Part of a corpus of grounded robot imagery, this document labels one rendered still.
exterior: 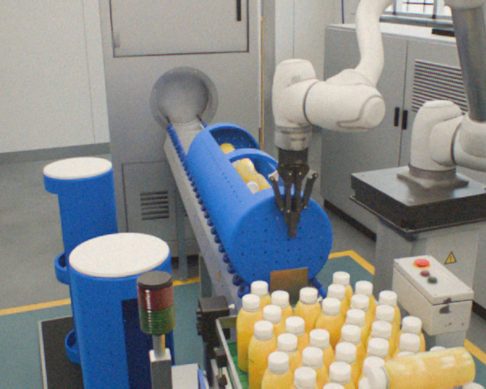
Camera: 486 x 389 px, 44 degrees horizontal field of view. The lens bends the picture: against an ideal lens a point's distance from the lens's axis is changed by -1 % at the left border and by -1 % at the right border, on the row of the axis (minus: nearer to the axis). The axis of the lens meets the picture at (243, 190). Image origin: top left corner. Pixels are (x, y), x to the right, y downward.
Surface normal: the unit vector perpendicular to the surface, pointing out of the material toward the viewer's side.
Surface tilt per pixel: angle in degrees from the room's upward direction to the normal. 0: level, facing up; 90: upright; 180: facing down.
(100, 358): 90
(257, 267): 90
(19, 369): 0
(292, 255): 90
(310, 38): 90
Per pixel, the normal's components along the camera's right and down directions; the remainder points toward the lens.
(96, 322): -0.36, 0.31
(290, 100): -0.67, 0.22
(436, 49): -0.94, 0.12
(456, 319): 0.22, 0.32
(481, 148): -0.56, 0.62
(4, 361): -0.01, -0.95
